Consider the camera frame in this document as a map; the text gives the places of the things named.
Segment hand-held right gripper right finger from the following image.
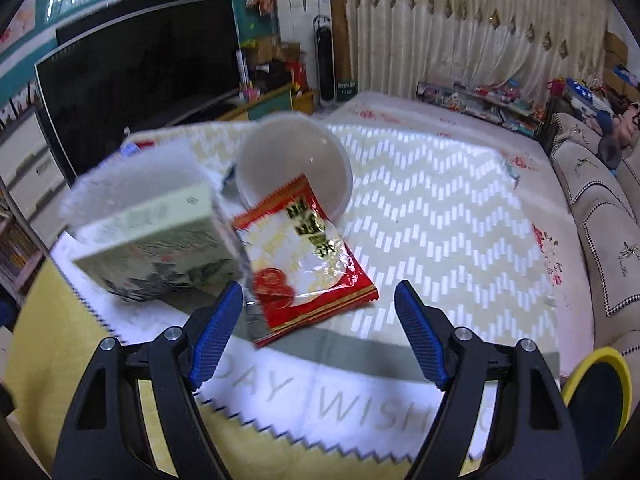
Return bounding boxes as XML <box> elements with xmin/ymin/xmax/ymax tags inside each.
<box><xmin>393</xmin><ymin>280</ymin><xmax>586</xmax><ymax>480</ymax></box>

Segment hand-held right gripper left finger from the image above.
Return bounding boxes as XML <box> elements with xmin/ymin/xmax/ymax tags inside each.
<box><xmin>52</xmin><ymin>280</ymin><xmax>243</xmax><ymax>480</ymax></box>

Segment red snack packet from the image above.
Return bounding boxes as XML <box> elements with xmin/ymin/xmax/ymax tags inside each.
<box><xmin>231</xmin><ymin>174</ymin><xmax>379</xmax><ymax>350</ymax></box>

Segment green and white carton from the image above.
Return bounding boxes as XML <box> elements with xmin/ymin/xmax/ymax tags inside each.
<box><xmin>70</xmin><ymin>182</ymin><xmax>246</xmax><ymax>303</ymax></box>

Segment black bin with yellow rim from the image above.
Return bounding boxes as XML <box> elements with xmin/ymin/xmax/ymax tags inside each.
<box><xmin>560</xmin><ymin>347</ymin><xmax>633</xmax><ymax>466</ymax></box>

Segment white paper bowl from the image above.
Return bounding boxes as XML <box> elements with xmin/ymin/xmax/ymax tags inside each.
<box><xmin>234</xmin><ymin>114</ymin><xmax>353</xmax><ymax>221</ymax></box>

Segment yellow and grey tablecloth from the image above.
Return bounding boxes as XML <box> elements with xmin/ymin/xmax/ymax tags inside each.
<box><xmin>5</xmin><ymin>115</ymin><xmax>596</xmax><ymax>480</ymax></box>

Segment bookshelf with books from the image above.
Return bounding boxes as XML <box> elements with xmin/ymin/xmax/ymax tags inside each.
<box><xmin>0</xmin><ymin>210</ymin><xmax>56</xmax><ymax>306</ymax></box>

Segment beige sofa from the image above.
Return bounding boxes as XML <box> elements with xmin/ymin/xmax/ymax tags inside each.
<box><xmin>547</xmin><ymin>110</ymin><xmax>640</xmax><ymax>361</ymax></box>

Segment cluttered glass coffee table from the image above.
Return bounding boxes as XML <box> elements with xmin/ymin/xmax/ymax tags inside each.
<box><xmin>416</xmin><ymin>77</ymin><xmax>546</xmax><ymax>133</ymax></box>

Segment yellow wooden tub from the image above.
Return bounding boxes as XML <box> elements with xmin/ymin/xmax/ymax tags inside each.
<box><xmin>291</xmin><ymin>89</ymin><xmax>316</xmax><ymax>115</ymax></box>

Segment white drawer unit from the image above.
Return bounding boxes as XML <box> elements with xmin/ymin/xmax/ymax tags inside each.
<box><xmin>0</xmin><ymin>105</ymin><xmax>71</xmax><ymax>231</ymax></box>

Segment large curved television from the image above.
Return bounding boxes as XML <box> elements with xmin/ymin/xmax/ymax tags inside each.
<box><xmin>34</xmin><ymin>37</ymin><xmax>242</xmax><ymax>181</ymax></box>

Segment dark neck pillow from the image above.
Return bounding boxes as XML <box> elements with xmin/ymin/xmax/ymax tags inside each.
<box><xmin>597</xmin><ymin>135</ymin><xmax>623</xmax><ymax>168</ymax></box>

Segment red box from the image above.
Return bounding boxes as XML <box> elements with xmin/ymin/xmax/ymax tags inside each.
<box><xmin>287</xmin><ymin>60</ymin><xmax>308</xmax><ymax>93</ymax></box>

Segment blue star-print bag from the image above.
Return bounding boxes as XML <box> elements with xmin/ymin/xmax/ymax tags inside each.
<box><xmin>565</xmin><ymin>77</ymin><xmax>608</xmax><ymax>111</ymax></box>

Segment grey tower fan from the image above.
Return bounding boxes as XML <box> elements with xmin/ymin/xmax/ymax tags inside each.
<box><xmin>312</xmin><ymin>15</ymin><xmax>335</xmax><ymax>103</ymax></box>

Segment pile of plush toys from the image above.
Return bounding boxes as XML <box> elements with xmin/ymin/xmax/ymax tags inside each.
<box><xmin>595</xmin><ymin>95</ymin><xmax>640</xmax><ymax>161</ymax></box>

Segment open cardboard boxes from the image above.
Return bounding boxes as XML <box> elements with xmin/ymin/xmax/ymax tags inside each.
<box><xmin>255</xmin><ymin>35</ymin><xmax>301</xmax><ymax>61</ymax></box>

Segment beige embroidered curtain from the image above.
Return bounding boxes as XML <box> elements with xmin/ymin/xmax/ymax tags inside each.
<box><xmin>330</xmin><ymin>0</ymin><xmax>608</xmax><ymax>111</ymax></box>

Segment row of photo prints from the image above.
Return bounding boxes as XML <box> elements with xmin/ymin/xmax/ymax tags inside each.
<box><xmin>0</xmin><ymin>80</ymin><xmax>41</xmax><ymax>126</ymax></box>

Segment stack of cardboard boxes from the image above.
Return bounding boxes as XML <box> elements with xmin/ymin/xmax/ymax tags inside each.
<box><xmin>602</xmin><ymin>30</ymin><xmax>628</xmax><ymax>76</ymax></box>

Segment black wall television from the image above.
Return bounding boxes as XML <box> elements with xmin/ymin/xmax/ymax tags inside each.
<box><xmin>55</xmin><ymin>0</ymin><xmax>196</xmax><ymax>46</ymax></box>

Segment wall poster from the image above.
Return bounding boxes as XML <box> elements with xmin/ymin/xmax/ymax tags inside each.
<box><xmin>0</xmin><ymin>0</ymin><xmax>38</xmax><ymax>43</ymax></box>

